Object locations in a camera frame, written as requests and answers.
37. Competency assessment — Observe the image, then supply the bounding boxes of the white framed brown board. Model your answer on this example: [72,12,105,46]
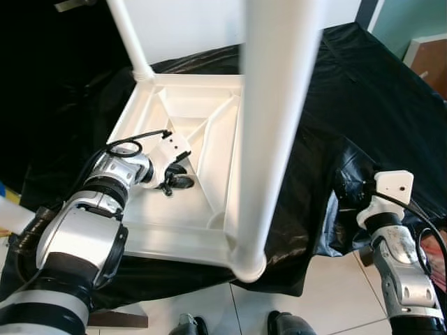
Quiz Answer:
[404,33,447,91]

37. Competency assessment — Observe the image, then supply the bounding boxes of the dark brown wooden piece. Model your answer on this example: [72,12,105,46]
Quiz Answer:
[87,311,149,329]

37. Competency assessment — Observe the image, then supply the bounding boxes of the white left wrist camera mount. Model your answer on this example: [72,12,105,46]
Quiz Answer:
[143,133,193,186]

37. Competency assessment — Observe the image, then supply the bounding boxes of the pink clear plastic bag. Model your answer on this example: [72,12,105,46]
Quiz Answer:
[419,241,447,290]

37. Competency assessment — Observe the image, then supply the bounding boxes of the black left robot foot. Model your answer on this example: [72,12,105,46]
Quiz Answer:
[170,314,209,335]

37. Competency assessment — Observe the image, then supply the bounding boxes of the dark grey wall trim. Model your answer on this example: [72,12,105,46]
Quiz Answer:
[355,0,381,30]

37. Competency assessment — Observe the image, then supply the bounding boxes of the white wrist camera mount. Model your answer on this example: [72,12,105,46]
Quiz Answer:
[356,170,414,228]
[143,133,193,186]

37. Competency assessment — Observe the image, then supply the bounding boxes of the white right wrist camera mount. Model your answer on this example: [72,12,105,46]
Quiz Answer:
[356,170,414,228]

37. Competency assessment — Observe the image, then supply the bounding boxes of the black plastic table cover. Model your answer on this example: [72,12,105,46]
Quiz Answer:
[0,21,447,311]

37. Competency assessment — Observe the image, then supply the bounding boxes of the black right robot foot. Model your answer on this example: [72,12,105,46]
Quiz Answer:
[267,311,318,335]

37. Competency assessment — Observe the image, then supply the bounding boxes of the black robot foot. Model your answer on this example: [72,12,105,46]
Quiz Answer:
[170,314,209,335]
[267,311,318,335]

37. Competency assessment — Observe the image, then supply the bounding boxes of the white plastic table leg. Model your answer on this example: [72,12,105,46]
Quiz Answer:
[106,0,156,83]
[0,195,34,236]
[227,0,329,283]

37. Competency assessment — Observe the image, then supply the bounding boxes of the silver door lever handle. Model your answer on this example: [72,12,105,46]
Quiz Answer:
[54,0,98,13]

